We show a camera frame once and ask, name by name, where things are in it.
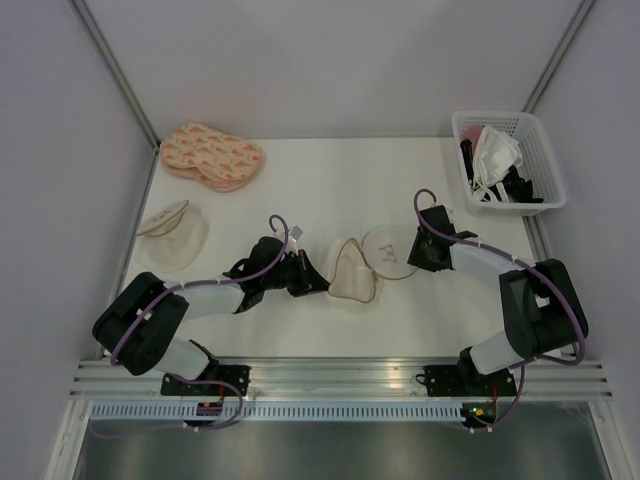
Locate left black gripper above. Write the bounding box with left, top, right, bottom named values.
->
left=263, top=250, right=332, bottom=298

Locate white round mesh laundry bag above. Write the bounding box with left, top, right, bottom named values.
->
left=321, top=225, right=417, bottom=305

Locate white bra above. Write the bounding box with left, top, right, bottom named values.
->
left=472, top=125, right=523, bottom=201

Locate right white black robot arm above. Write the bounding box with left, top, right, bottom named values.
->
left=408, top=205, right=589, bottom=398

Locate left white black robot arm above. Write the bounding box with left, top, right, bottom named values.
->
left=92, top=236, right=330, bottom=396

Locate black bra in basket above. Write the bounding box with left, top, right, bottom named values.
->
left=460, top=139, right=544, bottom=204

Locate pink bra in basket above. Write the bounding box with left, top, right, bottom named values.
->
left=461, top=124, right=484, bottom=149

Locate pink patterned laundry bag stack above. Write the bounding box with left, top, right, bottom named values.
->
left=159, top=123, right=264, bottom=193

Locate white plastic basket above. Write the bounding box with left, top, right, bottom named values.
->
left=451, top=110, right=567, bottom=216

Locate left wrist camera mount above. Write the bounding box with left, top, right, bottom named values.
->
left=287, top=225, right=303, bottom=255

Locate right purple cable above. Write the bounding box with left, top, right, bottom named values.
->
left=413, top=188, right=589, bottom=434

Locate purple cable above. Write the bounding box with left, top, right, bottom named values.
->
left=413, top=188, right=589, bottom=434
left=87, top=214, right=301, bottom=441

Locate aluminium mounting rail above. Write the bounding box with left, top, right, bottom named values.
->
left=70, top=357, right=613, bottom=401

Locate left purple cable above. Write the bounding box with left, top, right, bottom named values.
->
left=87, top=214, right=301, bottom=441

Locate white slotted cable duct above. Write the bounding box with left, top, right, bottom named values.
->
left=90, top=400, right=483, bottom=422

